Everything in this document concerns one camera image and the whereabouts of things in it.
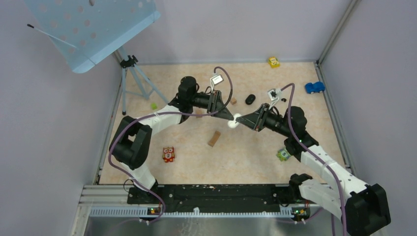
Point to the blue toy car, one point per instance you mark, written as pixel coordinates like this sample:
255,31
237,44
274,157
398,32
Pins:
317,87

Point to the green owl number block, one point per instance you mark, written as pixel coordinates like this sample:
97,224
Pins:
283,155

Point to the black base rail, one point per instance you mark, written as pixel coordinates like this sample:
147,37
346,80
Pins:
218,198

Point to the white slotted cable duct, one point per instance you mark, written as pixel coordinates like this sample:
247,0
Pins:
144,212

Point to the red owl number block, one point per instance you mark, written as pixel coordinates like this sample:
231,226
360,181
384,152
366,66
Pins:
168,154

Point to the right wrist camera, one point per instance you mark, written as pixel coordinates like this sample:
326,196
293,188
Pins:
274,94

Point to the black oval charging case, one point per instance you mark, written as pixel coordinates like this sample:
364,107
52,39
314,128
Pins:
250,99

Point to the wooden arch block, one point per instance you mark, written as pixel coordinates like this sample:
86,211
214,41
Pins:
214,138

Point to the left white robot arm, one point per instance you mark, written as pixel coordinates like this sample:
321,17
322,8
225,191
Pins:
130,145

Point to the light blue tripod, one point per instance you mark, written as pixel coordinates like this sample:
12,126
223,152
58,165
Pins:
129,65

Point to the white earbud charging case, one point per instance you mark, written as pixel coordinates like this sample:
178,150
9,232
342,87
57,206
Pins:
234,123

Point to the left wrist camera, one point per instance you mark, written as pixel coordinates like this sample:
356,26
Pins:
215,80

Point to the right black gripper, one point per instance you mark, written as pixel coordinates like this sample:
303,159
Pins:
251,120

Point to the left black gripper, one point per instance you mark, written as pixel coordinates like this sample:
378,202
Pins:
215,103

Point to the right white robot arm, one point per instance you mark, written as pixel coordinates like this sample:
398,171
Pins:
362,208

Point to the yellow toy car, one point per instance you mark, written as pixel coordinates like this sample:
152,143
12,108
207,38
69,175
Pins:
273,62

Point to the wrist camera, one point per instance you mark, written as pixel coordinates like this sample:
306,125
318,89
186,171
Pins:
215,80
274,94

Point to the light blue perforated stand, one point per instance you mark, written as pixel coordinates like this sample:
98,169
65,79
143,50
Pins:
85,32

